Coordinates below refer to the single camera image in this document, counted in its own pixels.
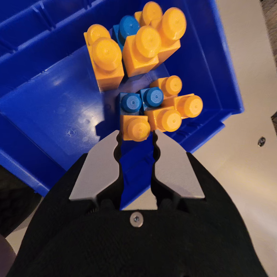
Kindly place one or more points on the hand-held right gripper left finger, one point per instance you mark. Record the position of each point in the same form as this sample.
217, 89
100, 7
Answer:
95, 173

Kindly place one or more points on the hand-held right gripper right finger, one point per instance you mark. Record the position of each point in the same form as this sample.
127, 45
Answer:
177, 173

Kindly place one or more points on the blue plastic bin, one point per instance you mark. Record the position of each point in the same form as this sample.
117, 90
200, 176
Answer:
54, 97

